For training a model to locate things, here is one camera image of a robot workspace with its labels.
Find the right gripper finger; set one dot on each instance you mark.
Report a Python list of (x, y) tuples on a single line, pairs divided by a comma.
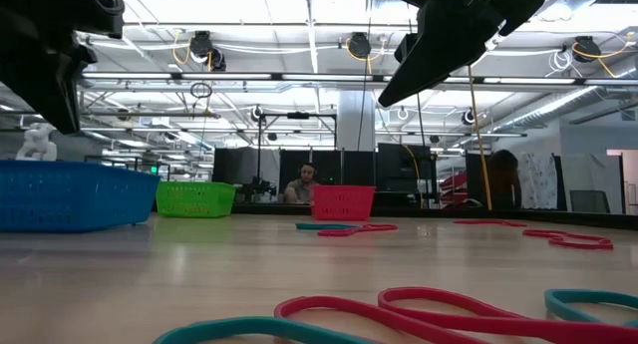
[(405, 47), (448, 40)]

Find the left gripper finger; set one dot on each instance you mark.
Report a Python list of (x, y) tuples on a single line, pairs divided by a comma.
[(50, 90)]

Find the red rubber band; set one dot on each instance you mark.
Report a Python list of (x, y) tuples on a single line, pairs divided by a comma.
[(478, 222), (324, 302), (538, 232), (583, 245), (448, 296), (369, 228)]

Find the teal rubber band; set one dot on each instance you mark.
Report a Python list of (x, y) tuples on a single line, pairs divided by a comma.
[(249, 326), (319, 226), (588, 296)]

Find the white robot figure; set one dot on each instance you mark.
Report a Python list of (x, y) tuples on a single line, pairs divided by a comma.
[(37, 142)]

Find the small black ceiling reel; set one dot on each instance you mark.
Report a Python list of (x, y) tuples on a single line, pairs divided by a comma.
[(468, 117), (257, 113)]

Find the white building column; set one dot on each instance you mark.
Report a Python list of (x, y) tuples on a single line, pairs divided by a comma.
[(351, 119)]

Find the blue plastic basket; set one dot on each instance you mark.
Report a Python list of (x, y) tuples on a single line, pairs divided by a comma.
[(75, 199)]

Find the red background structure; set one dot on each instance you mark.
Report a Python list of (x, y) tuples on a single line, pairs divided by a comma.
[(456, 184)]

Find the person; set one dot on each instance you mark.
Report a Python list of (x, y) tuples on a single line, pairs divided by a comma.
[(301, 189), (503, 179)]

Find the white patterned hanging cloth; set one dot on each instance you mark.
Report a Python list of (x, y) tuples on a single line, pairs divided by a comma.
[(538, 179)]

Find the red plastic basket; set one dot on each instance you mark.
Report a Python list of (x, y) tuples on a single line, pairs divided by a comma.
[(344, 204)]

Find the long ceiling light bar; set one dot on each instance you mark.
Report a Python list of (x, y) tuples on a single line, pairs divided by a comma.
[(224, 76)]

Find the green plastic basket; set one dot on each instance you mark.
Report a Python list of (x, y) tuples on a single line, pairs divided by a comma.
[(194, 199)]

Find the pale grey hanging sheet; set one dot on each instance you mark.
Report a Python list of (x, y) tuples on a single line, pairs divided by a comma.
[(588, 174)]

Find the small black background robot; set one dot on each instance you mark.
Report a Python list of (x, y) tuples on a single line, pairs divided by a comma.
[(256, 188)]

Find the silver ventilation duct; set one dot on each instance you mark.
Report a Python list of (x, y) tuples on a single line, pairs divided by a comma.
[(538, 112)]

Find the black gantry frame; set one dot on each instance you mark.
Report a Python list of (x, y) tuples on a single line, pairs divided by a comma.
[(298, 115)]

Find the black aluminium rig frame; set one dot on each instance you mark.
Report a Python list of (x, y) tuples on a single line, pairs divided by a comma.
[(423, 212)]

